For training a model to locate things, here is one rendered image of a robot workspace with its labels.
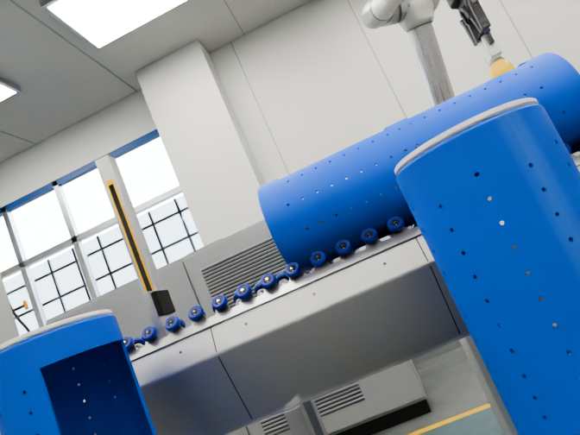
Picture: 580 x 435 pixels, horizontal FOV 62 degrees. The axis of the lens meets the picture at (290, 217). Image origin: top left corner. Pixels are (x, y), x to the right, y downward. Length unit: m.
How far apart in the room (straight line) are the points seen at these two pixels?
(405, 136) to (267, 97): 3.37
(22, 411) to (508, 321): 0.91
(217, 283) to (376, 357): 1.93
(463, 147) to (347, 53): 3.86
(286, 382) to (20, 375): 0.63
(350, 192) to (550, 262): 0.59
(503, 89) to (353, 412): 2.19
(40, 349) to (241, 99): 3.82
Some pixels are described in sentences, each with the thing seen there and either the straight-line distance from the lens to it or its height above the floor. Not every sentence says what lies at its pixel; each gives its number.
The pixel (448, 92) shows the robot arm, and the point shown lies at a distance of 2.15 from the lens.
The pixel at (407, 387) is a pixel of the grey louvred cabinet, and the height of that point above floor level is 0.18.
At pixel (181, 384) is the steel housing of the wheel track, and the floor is 0.80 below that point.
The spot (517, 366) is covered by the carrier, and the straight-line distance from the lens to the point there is 0.88.
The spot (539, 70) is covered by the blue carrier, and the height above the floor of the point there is 1.17.
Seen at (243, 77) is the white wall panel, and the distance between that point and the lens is 4.74.
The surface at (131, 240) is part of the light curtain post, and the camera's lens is 1.92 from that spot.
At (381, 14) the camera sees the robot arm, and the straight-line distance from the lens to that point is 2.04.
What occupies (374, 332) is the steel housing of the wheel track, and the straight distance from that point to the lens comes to 1.29.
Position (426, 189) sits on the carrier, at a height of 0.97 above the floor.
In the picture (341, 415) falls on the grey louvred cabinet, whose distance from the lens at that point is 3.08.
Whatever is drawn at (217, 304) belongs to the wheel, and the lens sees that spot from 1.35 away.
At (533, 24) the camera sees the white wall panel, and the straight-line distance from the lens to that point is 4.87.
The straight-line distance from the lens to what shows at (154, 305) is 1.49.
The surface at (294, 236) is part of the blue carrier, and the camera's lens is 1.28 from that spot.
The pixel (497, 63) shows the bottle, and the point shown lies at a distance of 1.51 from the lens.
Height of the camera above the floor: 0.88
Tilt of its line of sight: 10 degrees up
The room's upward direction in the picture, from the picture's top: 23 degrees counter-clockwise
